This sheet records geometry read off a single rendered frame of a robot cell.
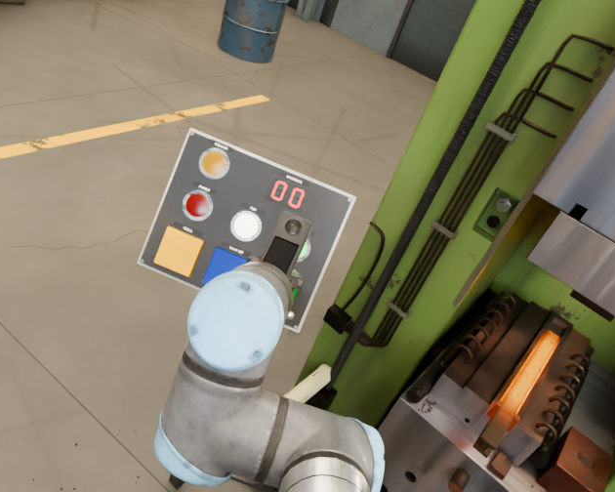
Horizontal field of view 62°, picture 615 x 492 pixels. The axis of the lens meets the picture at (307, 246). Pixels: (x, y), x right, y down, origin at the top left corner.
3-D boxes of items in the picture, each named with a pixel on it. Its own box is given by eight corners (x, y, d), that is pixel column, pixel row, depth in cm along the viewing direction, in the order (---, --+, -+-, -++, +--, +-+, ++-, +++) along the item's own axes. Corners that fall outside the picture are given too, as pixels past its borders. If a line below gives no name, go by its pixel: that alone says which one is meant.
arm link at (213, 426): (245, 510, 51) (285, 396, 50) (134, 474, 51) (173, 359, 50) (252, 462, 61) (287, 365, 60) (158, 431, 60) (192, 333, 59)
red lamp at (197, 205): (196, 224, 96) (201, 204, 93) (181, 210, 98) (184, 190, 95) (209, 219, 98) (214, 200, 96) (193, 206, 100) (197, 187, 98)
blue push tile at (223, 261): (237, 298, 97) (252, 262, 96) (200, 282, 97) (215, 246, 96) (239, 297, 99) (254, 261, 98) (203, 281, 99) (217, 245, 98)
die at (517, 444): (517, 467, 94) (543, 441, 89) (428, 393, 102) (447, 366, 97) (571, 361, 125) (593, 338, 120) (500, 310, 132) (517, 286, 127)
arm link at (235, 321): (167, 359, 49) (200, 262, 48) (201, 330, 62) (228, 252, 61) (259, 393, 49) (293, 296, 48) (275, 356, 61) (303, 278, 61)
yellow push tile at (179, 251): (188, 277, 97) (203, 241, 96) (152, 262, 97) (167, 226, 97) (191, 276, 99) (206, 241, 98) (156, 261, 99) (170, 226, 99)
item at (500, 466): (496, 453, 95) (500, 450, 94) (511, 466, 94) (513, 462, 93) (487, 468, 92) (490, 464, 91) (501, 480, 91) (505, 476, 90)
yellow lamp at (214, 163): (214, 181, 95) (219, 161, 93) (197, 168, 97) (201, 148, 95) (225, 178, 98) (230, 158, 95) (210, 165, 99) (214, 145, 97)
